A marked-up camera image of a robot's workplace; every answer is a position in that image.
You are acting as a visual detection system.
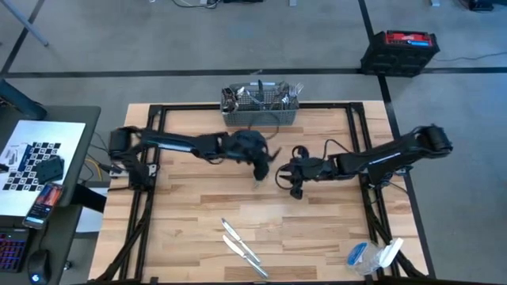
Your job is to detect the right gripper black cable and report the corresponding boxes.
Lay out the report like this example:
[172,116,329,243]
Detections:
[292,138,357,159]

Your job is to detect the thin black floor cable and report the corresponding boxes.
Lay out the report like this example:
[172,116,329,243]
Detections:
[433,50,507,63]

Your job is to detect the white box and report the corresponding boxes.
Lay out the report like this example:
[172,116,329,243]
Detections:
[74,205,108,234]

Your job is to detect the dark blue furniture leg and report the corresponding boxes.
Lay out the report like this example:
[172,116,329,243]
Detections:
[0,77,48,121]

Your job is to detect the black computer mouse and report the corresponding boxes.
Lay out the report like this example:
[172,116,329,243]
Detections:
[27,249,53,285]

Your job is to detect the grey plastic cutlery basket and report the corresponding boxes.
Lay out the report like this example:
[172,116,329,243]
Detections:
[219,81,305,127]

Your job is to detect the grey floor cables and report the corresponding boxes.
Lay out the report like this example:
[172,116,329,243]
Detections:
[170,0,223,10]

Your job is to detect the black square pad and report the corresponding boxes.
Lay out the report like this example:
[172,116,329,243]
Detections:
[34,155,66,184]

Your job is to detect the black aluminium table frame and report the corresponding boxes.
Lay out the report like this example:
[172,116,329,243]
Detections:
[89,101,436,284]

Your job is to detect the black floor device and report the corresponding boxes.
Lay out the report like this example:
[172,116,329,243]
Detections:
[468,0,495,12]

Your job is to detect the crumpled plastic bag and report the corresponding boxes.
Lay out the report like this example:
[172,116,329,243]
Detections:
[347,241,383,276]

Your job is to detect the dark grey side desk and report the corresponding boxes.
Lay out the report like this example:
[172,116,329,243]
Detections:
[0,104,102,285]

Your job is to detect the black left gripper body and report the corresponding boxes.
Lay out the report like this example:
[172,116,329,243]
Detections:
[221,130,273,164]

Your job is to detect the grey metal pole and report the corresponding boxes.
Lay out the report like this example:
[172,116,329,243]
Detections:
[0,0,51,48]

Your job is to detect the white plastic piece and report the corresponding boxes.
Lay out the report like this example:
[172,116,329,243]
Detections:
[378,236,406,267]

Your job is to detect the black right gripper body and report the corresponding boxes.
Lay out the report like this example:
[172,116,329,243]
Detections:
[292,155,335,188]

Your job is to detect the white calibration checkerboard board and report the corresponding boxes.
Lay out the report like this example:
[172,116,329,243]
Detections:
[0,120,87,218]

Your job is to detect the backlit keyboard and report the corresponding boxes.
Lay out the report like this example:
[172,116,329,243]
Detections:
[0,228,29,274]

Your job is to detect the black and red tool crate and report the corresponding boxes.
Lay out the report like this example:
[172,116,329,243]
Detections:
[360,29,441,78]

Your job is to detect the smartphone with lit screen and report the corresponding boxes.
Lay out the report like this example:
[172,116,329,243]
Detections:
[22,181,65,230]

